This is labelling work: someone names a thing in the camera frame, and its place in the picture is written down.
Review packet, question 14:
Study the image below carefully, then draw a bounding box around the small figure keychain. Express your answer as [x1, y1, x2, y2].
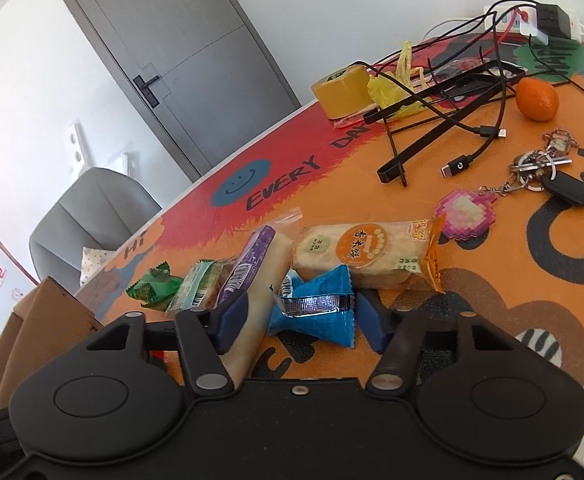
[542, 129, 580, 155]

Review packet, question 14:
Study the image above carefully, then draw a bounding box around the black charging cable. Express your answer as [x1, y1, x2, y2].
[439, 35, 584, 178]

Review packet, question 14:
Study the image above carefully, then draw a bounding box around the orange tangerine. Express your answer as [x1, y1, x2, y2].
[515, 77, 560, 122]

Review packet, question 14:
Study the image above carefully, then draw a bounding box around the white socket panel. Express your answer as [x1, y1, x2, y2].
[62, 117, 89, 176]

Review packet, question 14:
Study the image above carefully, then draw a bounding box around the black charger plug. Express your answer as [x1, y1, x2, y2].
[534, 4, 572, 40]

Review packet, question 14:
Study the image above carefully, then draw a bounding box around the grey chair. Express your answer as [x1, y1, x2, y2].
[28, 167, 163, 286]

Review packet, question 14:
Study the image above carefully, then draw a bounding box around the white power strip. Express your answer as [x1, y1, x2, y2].
[484, 2, 584, 46]

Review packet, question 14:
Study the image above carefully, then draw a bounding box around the pink pixel keychain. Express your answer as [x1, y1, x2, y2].
[433, 189, 497, 243]

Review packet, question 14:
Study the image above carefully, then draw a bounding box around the long purple snack packet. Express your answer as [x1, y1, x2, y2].
[212, 225, 303, 386]

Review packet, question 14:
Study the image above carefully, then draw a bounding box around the yellow tape roll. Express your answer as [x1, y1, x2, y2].
[311, 65, 373, 120]

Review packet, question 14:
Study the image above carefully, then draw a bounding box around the dotted white pillow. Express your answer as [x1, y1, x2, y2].
[79, 246, 118, 283]

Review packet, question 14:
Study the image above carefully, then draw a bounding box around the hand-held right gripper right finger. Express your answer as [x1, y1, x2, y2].
[356, 290, 528, 397]

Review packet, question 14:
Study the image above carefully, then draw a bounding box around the brown cardboard box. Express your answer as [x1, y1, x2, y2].
[0, 277, 104, 416]

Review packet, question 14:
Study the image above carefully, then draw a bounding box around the orange rice cracker packet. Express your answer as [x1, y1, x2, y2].
[291, 212, 447, 295]

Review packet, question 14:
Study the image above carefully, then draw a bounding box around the grey door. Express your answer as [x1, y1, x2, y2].
[57, 0, 303, 183]

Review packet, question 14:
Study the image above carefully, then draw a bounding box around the dark green snack packet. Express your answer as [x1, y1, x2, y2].
[126, 262, 185, 311]

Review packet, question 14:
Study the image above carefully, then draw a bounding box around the black folding stand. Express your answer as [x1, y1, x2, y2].
[364, 57, 527, 186]

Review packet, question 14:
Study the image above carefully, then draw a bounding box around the blue snack packet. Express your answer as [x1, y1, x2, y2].
[267, 263, 357, 350]

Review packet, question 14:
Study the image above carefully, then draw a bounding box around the bunch of keys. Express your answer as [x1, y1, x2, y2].
[509, 147, 584, 218]

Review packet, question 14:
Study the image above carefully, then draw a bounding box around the black door handle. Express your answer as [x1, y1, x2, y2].
[133, 74, 170, 107]

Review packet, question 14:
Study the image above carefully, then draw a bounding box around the yellow plastic bag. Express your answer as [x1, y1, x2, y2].
[367, 41, 430, 121]

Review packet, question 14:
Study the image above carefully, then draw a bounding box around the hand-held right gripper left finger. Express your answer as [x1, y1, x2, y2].
[84, 292, 251, 397]

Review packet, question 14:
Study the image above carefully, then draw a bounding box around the green white snack packet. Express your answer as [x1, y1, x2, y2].
[166, 257, 235, 318]

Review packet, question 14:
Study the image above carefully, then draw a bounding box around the white power cord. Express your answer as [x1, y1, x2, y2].
[422, 14, 487, 41]

